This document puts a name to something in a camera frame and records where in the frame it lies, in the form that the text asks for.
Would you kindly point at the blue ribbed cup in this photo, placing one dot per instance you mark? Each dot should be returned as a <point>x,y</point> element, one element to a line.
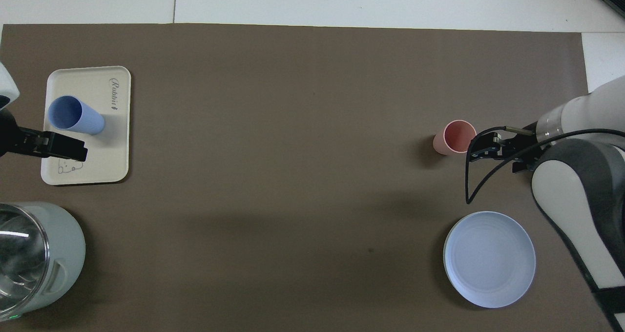
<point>78,117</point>

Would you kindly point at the cream tray with rabbit print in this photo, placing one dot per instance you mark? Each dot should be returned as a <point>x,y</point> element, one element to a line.
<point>110,141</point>

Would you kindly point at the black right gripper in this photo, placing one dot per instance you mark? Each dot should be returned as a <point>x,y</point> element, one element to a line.
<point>520,146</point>

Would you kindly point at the blue round plate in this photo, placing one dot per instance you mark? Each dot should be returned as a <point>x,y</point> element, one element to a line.
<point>488,259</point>

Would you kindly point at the glass pot lid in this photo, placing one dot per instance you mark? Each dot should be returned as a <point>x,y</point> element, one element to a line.
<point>22,259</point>

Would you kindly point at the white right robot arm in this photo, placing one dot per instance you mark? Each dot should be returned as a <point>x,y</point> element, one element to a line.
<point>581,190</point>

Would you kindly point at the pink cup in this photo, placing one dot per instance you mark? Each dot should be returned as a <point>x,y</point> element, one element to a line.
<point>456,137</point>

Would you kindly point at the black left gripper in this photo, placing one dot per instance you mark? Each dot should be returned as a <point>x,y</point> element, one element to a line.
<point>17,139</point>

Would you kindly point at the pale green cooking pot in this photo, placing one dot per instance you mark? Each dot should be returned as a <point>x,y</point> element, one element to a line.
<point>66,244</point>

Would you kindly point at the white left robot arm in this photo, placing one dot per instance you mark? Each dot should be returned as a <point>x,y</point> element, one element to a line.
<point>6,90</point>

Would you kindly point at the brown table mat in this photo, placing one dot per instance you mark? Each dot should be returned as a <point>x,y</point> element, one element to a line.
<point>293,176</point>

